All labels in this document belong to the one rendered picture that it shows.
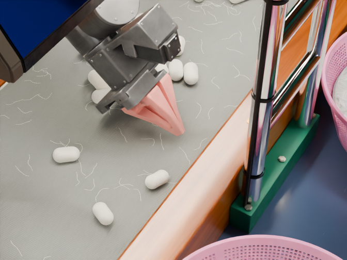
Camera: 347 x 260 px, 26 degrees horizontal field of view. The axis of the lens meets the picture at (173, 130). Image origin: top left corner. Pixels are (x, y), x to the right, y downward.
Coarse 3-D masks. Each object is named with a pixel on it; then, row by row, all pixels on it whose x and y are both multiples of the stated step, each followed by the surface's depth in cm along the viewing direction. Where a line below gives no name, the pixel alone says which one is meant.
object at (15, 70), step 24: (0, 0) 59; (24, 0) 60; (48, 0) 62; (72, 0) 64; (96, 0) 66; (0, 24) 59; (24, 24) 60; (48, 24) 62; (72, 24) 64; (0, 48) 59; (24, 48) 60; (48, 48) 63; (0, 72) 60; (24, 72) 61
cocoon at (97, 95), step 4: (104, 88) 100; (108, 88) 100; (96, 92) 100; (100, 92) 99; (104, 92) 100; (92, 96) 100; (96, 96) 99; (100, 96) 99; (92, 100) 100; (96, 100) 100; (100, 100) 100
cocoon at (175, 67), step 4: (172, 60) 104; (176, 60) 103; (172, 64) 103; (176, 64) 103; (180, 64) 103; (172, 68) 103; (176, 68) 102; (180, 68) 103; (172, 72) 102; (176, 72) 102; (180, 72) 102; (172, 76) 102; (176, 76) 102; (180, 76) 102; (176, 80) 103
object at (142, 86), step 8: (160, 72) 92; (144, 80) 90; (152, 80) 91; (160, 80) 92; (168, 80) 92; (136, 88) 89; (144, 88) 90; (160, 88) 92; (168, 88) 92; (128, 96) 89; (136, 96) 89; (144, 96) 90; (168, 96) 93; (120, 104) 90; (128, 104) 89; (136, 104) 89; (176, 104) 94; (176, 112) 94; (184, 128) 95
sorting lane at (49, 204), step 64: (192, 0) 115; (256, 0) 115; (64, 64) 106; (0, 128) 98; (64, 128) 98; (128, 128) 98; (192, 128) 98; (0, 192) 91; (64, 192) 91; (128, 192) 91; (0, 256) 85; (64, 256) 85
